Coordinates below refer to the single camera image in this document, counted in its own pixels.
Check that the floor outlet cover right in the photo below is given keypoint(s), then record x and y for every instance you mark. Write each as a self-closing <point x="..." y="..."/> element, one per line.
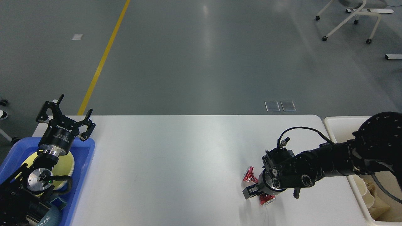
<point x="288" y="106"/>

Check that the brown paper wrapper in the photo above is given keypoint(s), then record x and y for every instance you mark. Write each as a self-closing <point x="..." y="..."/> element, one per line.
<point x="372" y="188"/>

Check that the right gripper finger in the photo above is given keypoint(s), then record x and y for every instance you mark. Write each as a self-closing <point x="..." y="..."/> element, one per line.
<point x="253" y="190"/>

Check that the brown paper bag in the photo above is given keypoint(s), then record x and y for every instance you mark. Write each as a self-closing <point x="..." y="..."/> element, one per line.
<point x="378" y="208"/>

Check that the floor outlet cover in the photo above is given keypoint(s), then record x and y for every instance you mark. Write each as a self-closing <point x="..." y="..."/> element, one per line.
<point x="272" y="106"/>
<point x="288" y="106"/>

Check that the white floor marker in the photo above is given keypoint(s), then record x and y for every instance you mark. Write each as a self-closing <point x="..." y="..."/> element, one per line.
<point x="77" y="37"/>

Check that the blue plastic tray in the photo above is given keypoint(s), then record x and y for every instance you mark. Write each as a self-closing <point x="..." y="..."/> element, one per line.
<point x="82" y="153"/>

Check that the red snack wrapper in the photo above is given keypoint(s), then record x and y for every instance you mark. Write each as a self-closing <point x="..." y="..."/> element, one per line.
<point x="264" y="198"/>

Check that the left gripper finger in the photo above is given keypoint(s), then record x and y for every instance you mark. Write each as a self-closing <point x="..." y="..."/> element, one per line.
<point x="85" y="122"/>
<point x="58" y="117"/>

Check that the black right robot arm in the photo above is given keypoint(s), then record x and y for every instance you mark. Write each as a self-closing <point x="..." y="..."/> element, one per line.
<point x="376" y="147"/>

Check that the white far base bar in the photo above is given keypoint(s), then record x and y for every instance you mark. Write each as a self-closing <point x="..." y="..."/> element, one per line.
<point x="380" y="11"/>

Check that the white paper cup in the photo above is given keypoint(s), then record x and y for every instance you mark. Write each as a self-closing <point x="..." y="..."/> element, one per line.
<point x="360" y="184"/>
<point x="368" y="199"/>

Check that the yellow plastic plate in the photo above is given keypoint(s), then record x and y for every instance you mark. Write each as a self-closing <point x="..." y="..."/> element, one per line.
<point x="44" y="170"/>

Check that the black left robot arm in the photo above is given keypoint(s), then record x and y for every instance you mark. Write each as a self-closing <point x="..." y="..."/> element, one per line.
<point x="20" y="207"/>

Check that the white table leg bar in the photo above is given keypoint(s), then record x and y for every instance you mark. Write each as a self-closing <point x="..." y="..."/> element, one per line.
<point x="393" y="56"/>

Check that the blue-grey HOME mug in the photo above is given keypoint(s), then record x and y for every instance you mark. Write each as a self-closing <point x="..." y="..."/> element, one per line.
<point x="53" y="216"/>

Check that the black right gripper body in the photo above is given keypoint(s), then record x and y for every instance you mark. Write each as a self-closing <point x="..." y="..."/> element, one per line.
<point x="265" y="184"/>

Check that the beige plastic bin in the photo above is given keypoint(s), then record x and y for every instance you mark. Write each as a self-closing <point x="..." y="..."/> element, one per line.
<point x="340" y="129"/>

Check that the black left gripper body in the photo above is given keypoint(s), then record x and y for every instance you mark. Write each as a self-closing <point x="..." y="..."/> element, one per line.
<point x="59" y="136"/>

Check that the white rolling chair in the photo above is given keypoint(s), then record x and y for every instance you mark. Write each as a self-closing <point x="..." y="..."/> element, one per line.
<point x="360" y="4"/>

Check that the floor outlet cover left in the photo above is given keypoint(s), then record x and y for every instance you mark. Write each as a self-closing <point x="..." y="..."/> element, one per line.
<point x="272" y="106"/>

